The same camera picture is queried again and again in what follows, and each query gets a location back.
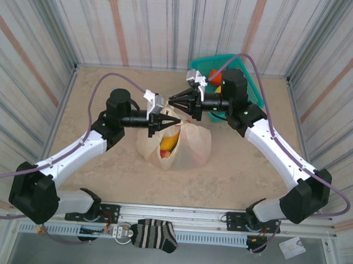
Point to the yellow fake lemon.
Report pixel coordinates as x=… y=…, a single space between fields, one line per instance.
x=169 y=141

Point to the red fake apple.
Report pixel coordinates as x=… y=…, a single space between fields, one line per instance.
x=165 y=154

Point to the beige fruit-print plastic bag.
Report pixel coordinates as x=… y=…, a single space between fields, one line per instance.
x=193 y=145

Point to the teal plastic basket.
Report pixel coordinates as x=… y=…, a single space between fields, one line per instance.
x=204 y=65

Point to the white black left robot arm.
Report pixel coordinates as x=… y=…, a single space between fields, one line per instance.
x=71 y=151

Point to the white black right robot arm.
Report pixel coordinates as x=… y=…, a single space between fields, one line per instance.
x=279 y=152

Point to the long yellow fake fruit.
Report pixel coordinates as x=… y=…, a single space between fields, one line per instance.
x=218 y=89

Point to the large orange fake fruit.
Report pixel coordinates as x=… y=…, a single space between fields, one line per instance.
x=216 y=79

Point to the black mounting plate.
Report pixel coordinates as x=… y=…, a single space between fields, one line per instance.
x=234 y=217
x=112 y=209

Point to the black striped sock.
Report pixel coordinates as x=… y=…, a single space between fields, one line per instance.
x=153 y=234

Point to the round metal clamp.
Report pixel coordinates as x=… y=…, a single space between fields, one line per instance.
x=122 y=233

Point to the white card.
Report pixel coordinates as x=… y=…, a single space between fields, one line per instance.
x=291 y=248

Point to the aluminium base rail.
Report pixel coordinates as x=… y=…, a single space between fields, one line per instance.
x=173 y=214

